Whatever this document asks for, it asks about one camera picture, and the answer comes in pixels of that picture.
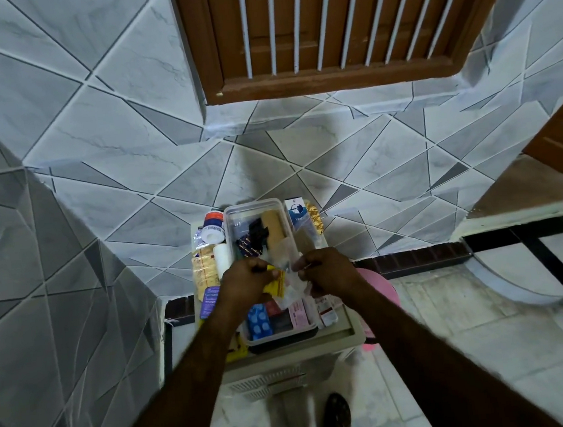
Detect person's left hand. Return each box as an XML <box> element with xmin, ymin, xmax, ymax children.
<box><xmin>214</xmin><ymin>255</ymin><xmax>282</xmax><ymax>322</ymax></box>

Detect person's right hand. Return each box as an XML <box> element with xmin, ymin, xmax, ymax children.
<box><xmin>291</xmin><ymin>244</ymin><xmax>369</xmax><ymax>315</ymax></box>

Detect white bandage roll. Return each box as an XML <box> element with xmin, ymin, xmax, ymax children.
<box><xmin>213</xmin><ymin>241</ymin><xmax>237</xmax><ymax>280</ymax></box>

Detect purple tablet strip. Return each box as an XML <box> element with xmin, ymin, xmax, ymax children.
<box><xmin>197</xmin><ymin>285</ymin><xmax>224</xmax><ymax>321</ymax></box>

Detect blue tablet blister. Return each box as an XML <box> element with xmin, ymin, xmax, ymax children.
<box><xmin>244</xmin><ymin>303</ymin><xmax>274</xmax><ymax>342</ymax></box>

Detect beige tablet strip pack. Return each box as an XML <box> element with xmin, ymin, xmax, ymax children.
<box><xmin>189</xmin><ymin>244</ymin><xmax>223</xmax><ymax>305</ymax></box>

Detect gold foil tablet strips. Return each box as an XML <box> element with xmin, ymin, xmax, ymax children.
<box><xmin>305</xmin><ymin>202</ymin><xmax>325</xmax><ymax>237</ymax></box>

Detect black strap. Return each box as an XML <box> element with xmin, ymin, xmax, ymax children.
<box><xmin>247</xmin><ymin>217</ymin><xmax>272</xmax><ymax>254</ymax></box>

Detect beige bandage roll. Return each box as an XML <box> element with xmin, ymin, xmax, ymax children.
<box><xmin>260</xmin><ymin>209</ymin><xmax>290</xmax><ymax>268</ymax></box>

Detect yellow sachet pack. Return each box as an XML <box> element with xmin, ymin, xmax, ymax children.
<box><xmin>223</xmin><ymin>333</ymin><xmax>249</xmax><ymax>364</ymax></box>

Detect white red-blue label medicine bottle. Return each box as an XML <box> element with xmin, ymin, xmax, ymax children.
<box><xmin>197</xmin><ymin>210</ymin><xmax>227</xmax><ymax>247</ymax></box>

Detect white blue medicine box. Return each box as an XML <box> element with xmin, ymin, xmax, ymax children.
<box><xmin>283</xmin><ymin>196</ymin><xmax>309</xmax><ymax>231</ymax></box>

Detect clear plastic first aid box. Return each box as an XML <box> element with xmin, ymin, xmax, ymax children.
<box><xmin>222</xmin><ymin>195</ymin><xmax>320</xmax><ymax>348</ymax></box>

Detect person's left forearm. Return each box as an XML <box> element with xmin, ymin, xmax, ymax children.
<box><xmin>90</xmin><ymin>298</ymin><xmax>263</xmax><ymax>427</ymax></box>

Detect person's right forearm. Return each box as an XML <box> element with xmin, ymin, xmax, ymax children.
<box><xmin>328</xmin><ymin>264</ymin><xmax>563</xmax><ymax>427</ymax></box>

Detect pink lidded trash bin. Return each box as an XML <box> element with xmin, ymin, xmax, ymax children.
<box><xmin>354</xmin><ymin>264</ymin><xmax>406</xmax><ymax>353</ymax></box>

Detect white plastic drawer cabinet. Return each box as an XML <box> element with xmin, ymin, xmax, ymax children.
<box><xmin>187</xmin><ymin>203</ymin><xmax>374</xmax><ymax>406</ymax></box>

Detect dark shoe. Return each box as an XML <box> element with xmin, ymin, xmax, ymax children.
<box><xmin>324</xmin><ymin>392</ymin><xmax>352</xmax><ymax>427</ymax></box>

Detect brown barred wooden window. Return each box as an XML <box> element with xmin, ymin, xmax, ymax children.
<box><xmin>169</xmin><ymin>0</ymin><xmax>532</xmax><ymax>110</ymax></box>

